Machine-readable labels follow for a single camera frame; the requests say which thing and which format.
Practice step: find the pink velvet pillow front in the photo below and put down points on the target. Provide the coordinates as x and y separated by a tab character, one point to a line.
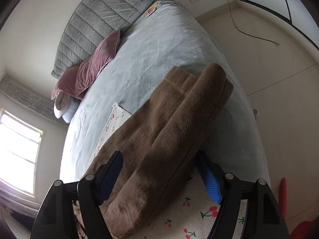
89	69

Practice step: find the grey curtain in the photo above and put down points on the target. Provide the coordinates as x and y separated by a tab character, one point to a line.
18	200
30	100

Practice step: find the pink velvet pillow back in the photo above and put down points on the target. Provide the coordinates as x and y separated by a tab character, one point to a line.
66	84

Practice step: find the folded cream blanket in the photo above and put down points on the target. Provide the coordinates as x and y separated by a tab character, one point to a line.
61	104

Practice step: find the grey padded headboard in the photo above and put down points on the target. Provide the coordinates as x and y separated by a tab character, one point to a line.
91	22

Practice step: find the right grey curtain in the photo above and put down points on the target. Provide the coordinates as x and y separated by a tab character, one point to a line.
30	100

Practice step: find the folded light blue blanket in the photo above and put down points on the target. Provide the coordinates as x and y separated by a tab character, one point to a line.
72	108

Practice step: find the cherry print blanket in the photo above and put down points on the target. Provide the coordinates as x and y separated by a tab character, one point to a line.
191	214

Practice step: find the pink velvet pillow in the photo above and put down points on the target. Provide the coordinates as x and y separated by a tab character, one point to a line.
66	84
89	69

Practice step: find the brown fur-collared jacket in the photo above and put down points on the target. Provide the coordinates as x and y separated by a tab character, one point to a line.
159	143

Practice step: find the window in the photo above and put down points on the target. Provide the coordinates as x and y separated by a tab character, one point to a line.
20	145

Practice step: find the hanging black clothes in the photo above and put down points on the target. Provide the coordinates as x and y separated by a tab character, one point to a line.
24	220

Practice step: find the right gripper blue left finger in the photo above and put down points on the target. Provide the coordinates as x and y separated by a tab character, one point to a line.
107	176

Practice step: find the small packet on bed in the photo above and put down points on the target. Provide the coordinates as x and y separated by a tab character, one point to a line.
151	9

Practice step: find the left grey curtain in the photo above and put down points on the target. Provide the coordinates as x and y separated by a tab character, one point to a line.
18	200

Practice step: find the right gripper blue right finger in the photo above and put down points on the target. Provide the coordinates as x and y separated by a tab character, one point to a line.
211	183

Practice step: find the bed with grey sheet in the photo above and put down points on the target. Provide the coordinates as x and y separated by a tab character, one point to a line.
148	50

